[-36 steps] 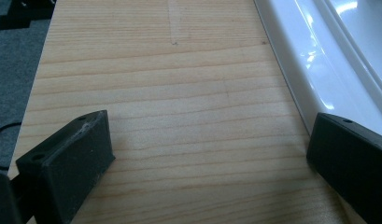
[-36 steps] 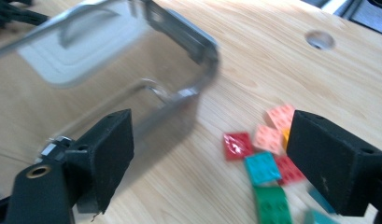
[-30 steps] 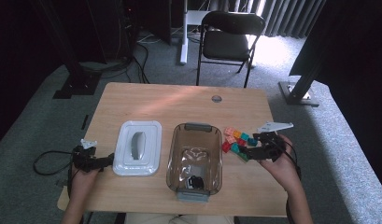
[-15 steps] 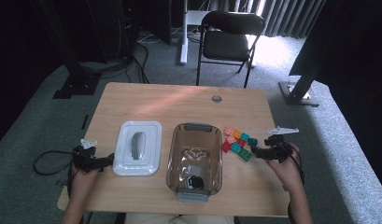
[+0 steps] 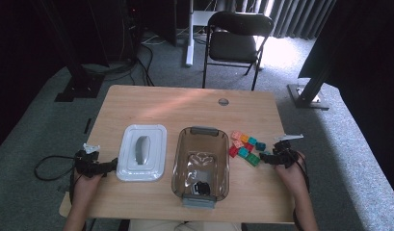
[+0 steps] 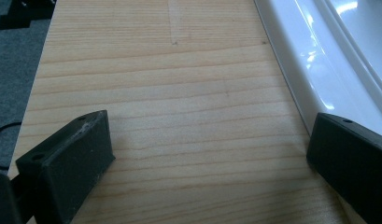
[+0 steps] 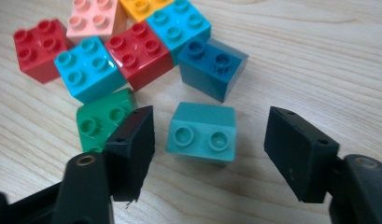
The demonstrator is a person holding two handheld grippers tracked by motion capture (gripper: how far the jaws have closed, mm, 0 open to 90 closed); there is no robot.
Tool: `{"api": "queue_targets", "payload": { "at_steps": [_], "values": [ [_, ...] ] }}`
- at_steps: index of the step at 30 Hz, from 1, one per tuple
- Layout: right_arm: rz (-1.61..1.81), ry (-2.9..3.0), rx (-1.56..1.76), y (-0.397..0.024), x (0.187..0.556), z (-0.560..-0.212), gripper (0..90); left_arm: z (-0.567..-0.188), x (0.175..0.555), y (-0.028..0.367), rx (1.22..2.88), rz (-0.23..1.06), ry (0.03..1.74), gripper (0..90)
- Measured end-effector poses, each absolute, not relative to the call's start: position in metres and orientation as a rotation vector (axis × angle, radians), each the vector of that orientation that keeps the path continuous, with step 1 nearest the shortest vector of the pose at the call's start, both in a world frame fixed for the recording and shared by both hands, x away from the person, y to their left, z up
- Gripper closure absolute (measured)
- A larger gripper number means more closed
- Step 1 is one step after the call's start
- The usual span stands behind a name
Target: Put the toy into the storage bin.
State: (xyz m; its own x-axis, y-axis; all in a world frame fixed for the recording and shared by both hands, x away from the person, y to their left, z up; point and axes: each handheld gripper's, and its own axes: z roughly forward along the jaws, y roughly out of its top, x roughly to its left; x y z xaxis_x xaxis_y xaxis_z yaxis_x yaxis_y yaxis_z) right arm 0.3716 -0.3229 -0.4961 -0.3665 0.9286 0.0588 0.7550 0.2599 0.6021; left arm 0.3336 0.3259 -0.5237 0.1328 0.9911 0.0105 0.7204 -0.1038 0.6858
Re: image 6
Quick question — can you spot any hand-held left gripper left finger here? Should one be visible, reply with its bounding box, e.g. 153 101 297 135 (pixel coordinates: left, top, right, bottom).
15 109 116 224

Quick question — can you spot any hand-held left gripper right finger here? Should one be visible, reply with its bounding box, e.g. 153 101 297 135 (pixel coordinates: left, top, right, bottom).
305 112 382 224

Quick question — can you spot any white container lid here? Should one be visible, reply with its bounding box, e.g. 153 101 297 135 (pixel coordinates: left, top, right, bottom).
253 0 382 139

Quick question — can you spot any black metal stand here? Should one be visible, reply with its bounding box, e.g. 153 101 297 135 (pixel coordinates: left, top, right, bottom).
0 0 58 31

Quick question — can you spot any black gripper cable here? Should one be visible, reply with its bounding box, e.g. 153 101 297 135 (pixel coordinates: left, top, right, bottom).
0 121 23 172

